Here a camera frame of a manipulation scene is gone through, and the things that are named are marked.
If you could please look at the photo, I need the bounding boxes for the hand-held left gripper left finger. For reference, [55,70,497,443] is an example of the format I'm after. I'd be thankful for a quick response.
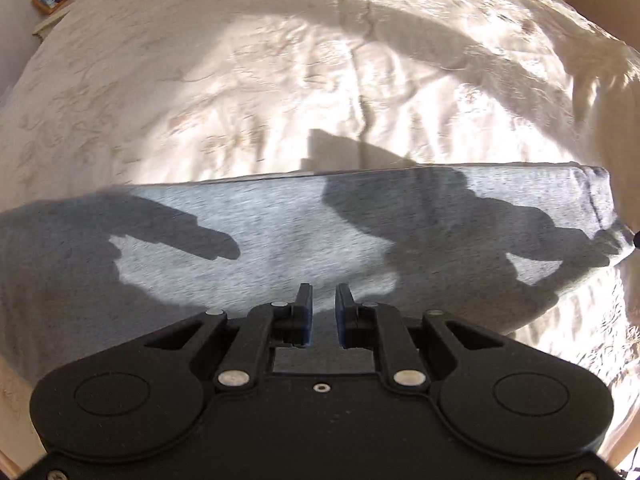
[142,282,315,393]

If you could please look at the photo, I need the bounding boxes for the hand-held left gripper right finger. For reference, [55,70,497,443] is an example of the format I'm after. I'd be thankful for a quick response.
[334,282,506,393]

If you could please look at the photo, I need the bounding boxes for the grey speckled pants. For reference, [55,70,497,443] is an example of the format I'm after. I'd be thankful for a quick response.
[0,162,635,386]

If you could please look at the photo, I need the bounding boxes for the beige embroidered bedspread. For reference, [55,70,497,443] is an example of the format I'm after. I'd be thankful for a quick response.
[0,0,640,466]

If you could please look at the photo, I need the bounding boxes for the cream bedside table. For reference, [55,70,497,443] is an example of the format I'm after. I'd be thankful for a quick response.
[31,4,77,42]

